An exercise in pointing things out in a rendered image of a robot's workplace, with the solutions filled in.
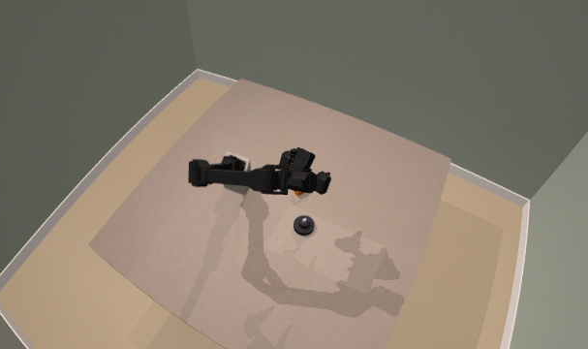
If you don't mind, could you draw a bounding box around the black round pedestal with silver shaft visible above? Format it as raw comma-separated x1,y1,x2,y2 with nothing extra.
294,215,315,236

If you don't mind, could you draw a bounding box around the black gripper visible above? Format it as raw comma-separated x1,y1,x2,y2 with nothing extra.
279,151,331,195

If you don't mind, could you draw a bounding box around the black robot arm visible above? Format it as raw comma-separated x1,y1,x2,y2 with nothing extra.
188,147,317,195

